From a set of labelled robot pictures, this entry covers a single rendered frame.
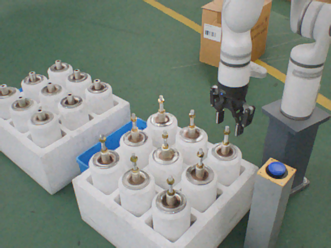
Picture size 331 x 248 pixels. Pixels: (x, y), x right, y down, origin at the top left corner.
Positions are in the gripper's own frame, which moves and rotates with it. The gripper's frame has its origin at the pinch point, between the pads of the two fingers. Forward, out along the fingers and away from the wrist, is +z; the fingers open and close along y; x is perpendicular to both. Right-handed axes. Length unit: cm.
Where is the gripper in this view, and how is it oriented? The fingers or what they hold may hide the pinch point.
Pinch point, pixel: (229, 124)
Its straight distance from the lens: 99.3
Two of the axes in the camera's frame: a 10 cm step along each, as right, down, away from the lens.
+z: 0.3, 7.9, 6.1
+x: 7.9, -3.9, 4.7
